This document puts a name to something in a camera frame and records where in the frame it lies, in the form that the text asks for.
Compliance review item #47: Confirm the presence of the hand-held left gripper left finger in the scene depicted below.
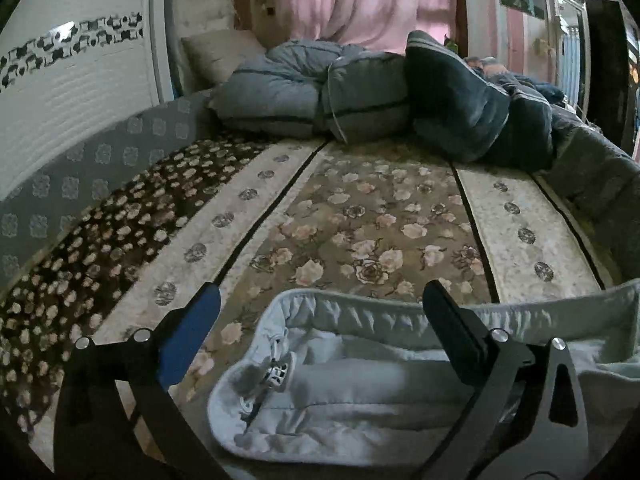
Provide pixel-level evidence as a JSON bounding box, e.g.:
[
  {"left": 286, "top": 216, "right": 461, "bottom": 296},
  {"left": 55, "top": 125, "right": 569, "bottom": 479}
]
[{"left": 52, "top": 281, "right": 233, "bottom": 480}]

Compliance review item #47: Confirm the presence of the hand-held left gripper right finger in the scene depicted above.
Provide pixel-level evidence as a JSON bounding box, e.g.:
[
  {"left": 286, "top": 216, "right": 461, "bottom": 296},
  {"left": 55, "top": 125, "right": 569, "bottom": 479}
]
[{"left": 407, "top": 280, "right": 590, "bottom": 480}]

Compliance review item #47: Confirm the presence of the white quilted jacket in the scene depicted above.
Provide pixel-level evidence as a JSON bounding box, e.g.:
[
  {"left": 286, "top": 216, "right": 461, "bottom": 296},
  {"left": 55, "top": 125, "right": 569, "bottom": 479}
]
[{"left": 207, "top": 280, "right": 640, "bottom": 480}]

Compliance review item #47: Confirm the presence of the floral bed blanket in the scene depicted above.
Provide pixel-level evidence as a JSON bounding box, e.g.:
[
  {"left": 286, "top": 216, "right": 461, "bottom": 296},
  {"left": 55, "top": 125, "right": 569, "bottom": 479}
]
[{"left": 0, "top": 132, "right": 623, "bottom": 461}]

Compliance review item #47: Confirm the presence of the grey patterned bed sheet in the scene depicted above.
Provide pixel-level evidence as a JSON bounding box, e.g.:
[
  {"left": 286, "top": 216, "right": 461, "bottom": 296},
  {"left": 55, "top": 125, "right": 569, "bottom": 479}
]
[{"left": 0, "top": 87, "right": 221, "bottom": 296}]

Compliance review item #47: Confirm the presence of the dark teal folded blanket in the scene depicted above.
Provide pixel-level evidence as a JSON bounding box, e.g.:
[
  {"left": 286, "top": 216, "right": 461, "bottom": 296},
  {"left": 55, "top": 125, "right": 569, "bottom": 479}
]
[{"left": 404, "top": 30, "right": 566, "bottom": 171}]

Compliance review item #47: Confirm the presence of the grey-blue folded duvet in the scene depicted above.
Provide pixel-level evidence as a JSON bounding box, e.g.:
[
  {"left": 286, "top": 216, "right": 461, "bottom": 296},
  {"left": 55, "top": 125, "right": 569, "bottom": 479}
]
[{"left": 207, "top": 39, "right": 416, "bottom": 143}]

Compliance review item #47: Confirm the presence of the white bed headboard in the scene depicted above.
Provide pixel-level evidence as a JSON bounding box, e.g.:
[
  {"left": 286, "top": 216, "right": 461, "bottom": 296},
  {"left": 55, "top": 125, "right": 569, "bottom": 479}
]
[{"left": 0, "top": 0, "right": 173, "bottom": 201}]

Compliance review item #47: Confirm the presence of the beige pillow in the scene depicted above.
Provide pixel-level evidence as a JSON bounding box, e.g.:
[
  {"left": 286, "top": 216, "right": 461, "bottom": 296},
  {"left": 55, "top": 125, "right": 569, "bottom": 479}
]
[{"left": 180, "top": 29, "right": 268, "bottom": 93}]

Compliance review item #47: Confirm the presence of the white framed door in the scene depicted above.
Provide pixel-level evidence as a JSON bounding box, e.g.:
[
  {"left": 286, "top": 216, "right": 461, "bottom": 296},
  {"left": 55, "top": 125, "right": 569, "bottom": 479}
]
[{"left": 550, "top": 0, "right": 587, "bottom": 111}]

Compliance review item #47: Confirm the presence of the dark cabinet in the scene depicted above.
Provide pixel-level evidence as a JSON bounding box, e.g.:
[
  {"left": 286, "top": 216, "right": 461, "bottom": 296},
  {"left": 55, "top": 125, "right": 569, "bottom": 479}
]
[{"left": 585, "top": 0, "right": 640, "bottom": 161}]

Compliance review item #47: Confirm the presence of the pink curtain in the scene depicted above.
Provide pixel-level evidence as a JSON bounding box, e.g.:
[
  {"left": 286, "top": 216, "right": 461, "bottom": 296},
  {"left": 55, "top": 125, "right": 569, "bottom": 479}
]
[{"left": 270, "top": 0, "right": 461, "bottom": 56}]

